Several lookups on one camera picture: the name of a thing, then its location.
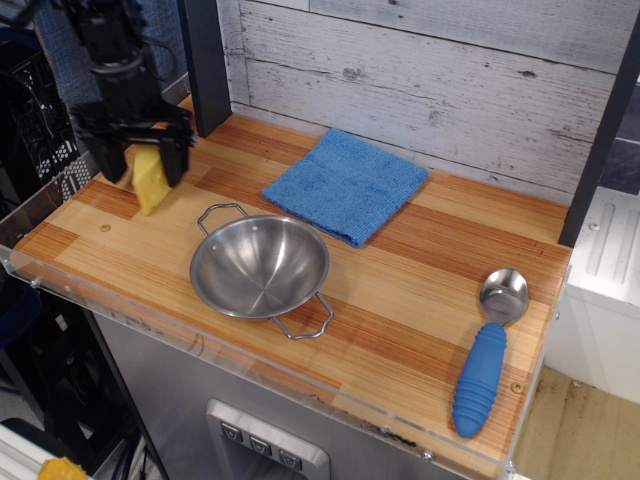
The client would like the yellow cheese wedge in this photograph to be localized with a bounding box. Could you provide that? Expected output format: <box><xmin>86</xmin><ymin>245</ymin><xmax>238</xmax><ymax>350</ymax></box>
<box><xmin>131</xmin><ymin>144</ymin><xmax>171</xmax><ymax>216</ymax></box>

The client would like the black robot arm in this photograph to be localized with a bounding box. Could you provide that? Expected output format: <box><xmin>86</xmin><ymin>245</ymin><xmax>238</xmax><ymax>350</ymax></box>
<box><xmin>54</xmin><ymin>1</ymin><xmax>194</xmax><ymax>187</ymax></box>

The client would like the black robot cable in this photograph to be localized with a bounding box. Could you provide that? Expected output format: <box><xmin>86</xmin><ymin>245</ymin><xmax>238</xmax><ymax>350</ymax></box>
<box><xmin>139</xmin><ymin>34</ymin><xmax>179</xmax><ymax>84</ymax></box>

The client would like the blue handled metal spoon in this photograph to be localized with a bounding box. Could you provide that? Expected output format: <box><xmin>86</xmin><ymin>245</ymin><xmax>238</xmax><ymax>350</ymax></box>
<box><xmin>452</xmin><ymin>268</ymin><xmax>529</xmax><ymax>438</ymax></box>

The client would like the white appliance on right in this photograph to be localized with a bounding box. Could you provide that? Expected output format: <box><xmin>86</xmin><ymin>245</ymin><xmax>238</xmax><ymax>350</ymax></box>
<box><xmin>544</xmin><ymin>187</ymin><xmax>639</xmax><ymax>403</ymax></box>

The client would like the blue folded cloth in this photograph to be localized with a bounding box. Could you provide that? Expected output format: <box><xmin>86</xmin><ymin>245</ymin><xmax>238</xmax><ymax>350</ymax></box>
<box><xmin>262</xmin><ymin>129</ymin><xmax>429</xmax><ymax>248</ymax></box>

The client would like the dark left vertical post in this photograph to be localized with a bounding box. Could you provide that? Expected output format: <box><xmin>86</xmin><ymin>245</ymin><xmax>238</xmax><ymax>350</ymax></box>
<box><xmin>177</xmin><ymin>0</ymin><xmax>232</xmax><ymax>137</ymax></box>

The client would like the dark vertical post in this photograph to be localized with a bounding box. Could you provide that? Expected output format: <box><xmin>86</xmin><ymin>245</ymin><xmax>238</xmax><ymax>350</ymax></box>
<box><xmin>558</xmin><ymin>15</ymin><xmax>639</xmax><ymax>247</ymax></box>
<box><xmin>177</xmin><ymin>0</ymin><xmax>232</xmax><ymax>137</ymax></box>

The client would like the clear acrylic table guard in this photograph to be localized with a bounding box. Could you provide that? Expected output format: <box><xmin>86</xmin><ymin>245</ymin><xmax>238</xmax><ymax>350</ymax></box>
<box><xmin>0</xmin><ymin>74</ymin><xmax>574</xmax><ymax>480</ymax></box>

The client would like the stainless steel pot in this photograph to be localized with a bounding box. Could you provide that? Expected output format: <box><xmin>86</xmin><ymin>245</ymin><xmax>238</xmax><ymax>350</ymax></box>
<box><xmin>189</xmin><ymin>203</ymin><xmax>335</xmax><ymax>340</ymax></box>

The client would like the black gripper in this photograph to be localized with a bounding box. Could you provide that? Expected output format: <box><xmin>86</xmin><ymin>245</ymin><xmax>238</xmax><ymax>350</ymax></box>
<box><xmin>71</xmin><ymin>52</ymin><xmax>194</xmax><ymax>188</ymax></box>

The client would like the dark right vertical post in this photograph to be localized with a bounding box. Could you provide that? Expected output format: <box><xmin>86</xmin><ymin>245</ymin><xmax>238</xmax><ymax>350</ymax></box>
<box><xmin>558</xmin><ymin>15</ymin><xmax>639</xmax><ymax>247</ymax></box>

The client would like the silver button panel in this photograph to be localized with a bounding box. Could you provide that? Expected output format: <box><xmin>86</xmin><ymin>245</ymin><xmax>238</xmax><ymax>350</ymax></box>
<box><xmin>206</xmin><ymin>399</ymin><xmax>331</xmax><ymax>479</ymax></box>

